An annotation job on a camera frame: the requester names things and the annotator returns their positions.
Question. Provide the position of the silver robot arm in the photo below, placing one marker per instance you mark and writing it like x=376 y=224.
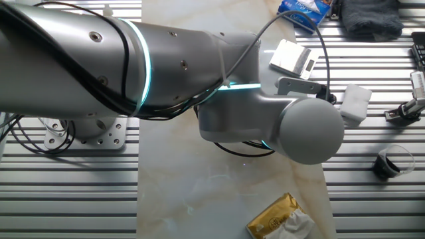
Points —
x=199 y=66

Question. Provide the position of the silver digital pocket scale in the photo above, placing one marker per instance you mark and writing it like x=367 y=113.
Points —
x=292 y=58

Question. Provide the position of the blue tissue pack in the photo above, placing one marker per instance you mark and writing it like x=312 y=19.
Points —
x=299 y=13

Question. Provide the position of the small black object in cup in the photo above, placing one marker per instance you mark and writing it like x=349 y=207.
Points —
x=385 y=169

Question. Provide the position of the dark grey towel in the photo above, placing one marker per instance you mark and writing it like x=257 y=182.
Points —
x=372 y=18

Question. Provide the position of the clear plastic cup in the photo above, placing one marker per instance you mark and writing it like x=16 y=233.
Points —
x=406 y=166

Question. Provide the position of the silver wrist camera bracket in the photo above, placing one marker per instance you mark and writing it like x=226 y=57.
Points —
x=299 y=85

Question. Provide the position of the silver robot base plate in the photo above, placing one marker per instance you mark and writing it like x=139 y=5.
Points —
x=113 y=136

